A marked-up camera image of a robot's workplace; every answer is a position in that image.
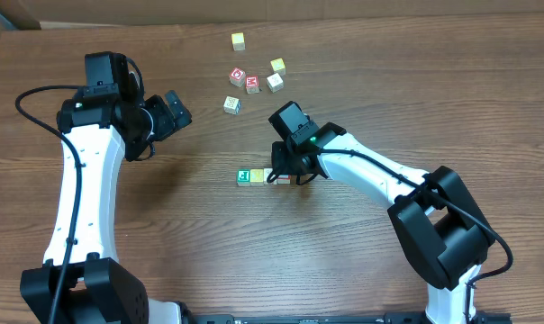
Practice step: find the yellow block upper right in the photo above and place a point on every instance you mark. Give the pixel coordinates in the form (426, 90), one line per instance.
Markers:
(278, 66)

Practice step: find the white block green side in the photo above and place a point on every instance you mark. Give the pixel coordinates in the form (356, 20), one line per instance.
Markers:
(267, 173)

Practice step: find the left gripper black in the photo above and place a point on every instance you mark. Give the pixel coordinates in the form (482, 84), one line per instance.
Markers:
(165, 113)

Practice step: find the red block with circle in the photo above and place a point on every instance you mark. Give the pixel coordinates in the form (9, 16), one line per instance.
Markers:
(237, 77)

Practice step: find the cardboard back wall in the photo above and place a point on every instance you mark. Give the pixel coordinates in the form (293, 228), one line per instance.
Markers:
(29, 14)

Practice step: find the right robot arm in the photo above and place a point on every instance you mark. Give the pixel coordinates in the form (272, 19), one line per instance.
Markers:
(443, 234)

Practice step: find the yellow block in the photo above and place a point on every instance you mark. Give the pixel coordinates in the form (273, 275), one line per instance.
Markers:
(278, 66)
(238, 41)

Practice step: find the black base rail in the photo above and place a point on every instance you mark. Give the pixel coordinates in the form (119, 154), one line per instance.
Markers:
(389, 318)

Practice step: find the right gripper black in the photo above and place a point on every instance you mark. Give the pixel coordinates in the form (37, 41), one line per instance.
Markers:
(282, 163)

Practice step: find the yellow block far top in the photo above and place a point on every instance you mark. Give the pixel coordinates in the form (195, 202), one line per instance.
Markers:
(238, 41)

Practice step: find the yellow block letter B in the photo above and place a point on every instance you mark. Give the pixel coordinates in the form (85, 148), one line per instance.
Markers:
(256, 177)

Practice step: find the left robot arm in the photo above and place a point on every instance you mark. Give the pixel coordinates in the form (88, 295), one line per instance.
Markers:
(81, 279)

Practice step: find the white block right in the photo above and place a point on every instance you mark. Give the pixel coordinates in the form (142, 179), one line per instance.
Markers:
(275, 82)

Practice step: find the white block with blue side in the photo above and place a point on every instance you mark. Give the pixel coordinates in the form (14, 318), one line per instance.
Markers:
(232, 105)

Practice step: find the green letter block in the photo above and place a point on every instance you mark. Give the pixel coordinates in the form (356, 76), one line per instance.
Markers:
(243, 177)

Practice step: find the red block letter M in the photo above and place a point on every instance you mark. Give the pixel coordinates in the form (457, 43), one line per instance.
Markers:
(252, 85)

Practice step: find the red block letter I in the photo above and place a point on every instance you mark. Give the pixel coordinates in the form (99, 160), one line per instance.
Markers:
(284, 180)

